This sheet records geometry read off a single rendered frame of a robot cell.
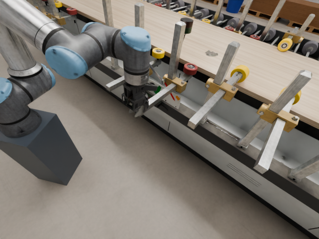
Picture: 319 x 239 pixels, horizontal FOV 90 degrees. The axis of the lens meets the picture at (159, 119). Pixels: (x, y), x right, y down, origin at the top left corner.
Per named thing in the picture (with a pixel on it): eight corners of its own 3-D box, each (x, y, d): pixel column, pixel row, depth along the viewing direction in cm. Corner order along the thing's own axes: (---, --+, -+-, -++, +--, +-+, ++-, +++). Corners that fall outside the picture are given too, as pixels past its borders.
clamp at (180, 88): (180, 93, 89) (182, 86, 85) (161, 83, 94) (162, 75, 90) (185, 89, 92) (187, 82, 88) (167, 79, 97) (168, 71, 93)
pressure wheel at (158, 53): (164, 69, 108) (165, 52, 99) (152, 69, 107) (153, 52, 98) (162, 63, 113) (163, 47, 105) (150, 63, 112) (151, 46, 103)
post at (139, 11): (139, 86, 111) (139, 4, 75) (136, 84, 112) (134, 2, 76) (143, 84, 113) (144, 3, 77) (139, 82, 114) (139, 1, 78)
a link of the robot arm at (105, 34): (70, 27, 46) (107, 37, 44) (95, 16, 54) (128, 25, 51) (79, 57, 53) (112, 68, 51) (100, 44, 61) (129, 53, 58)
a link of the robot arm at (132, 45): (127, 22, 51) (156, 29, 49) (129, 59, 60) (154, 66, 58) (111, 31, 45) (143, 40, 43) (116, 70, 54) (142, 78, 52)
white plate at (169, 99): (177, 109, 97) (181, 97, 90) (146, 90, 107) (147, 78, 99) (178, 109, 97) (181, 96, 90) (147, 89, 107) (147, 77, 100)
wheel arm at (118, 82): (110, 93, 86) (109, 87, 83) (106, 90, 87) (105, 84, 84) (161, 65, 110) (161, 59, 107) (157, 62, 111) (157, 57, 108)
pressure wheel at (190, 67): (188, 87, 97) (193, 70, 88) (178, 81, 100) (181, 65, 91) (195, 82, 101) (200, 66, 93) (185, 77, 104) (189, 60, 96)
